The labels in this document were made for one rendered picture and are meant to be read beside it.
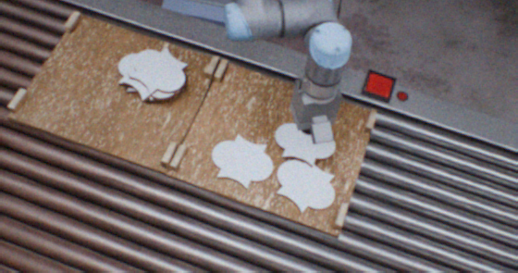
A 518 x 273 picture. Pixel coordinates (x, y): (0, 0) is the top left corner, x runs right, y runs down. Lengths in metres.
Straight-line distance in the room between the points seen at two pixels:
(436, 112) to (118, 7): 0.89
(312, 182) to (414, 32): 1.75
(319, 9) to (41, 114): 0.72
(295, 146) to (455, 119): 0.44
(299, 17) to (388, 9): 1.92
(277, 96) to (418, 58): 1.50
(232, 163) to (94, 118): 0.35
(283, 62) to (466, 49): 1.59
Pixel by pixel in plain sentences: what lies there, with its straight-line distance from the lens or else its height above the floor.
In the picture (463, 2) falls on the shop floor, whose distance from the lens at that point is 3.27.
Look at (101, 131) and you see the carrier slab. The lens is 1.47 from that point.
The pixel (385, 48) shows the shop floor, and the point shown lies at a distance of 2.93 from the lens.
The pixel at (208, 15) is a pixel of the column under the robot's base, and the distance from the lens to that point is 1.76.
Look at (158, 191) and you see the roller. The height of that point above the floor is 0.92.
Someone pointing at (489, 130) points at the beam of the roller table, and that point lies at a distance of 1.64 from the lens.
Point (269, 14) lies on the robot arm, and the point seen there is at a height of 1.31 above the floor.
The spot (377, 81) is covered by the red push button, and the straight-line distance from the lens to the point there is 1.61.
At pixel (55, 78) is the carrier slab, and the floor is 0.94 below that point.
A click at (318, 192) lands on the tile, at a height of 0.95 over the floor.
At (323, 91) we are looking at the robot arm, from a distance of 1.21.
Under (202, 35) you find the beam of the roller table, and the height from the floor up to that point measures 0.92.
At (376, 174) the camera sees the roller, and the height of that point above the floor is 0.91.
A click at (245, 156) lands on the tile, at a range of 1.41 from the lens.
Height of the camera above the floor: 2.18
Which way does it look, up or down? 58 degrees down
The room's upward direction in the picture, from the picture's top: 8 degrees clockwise
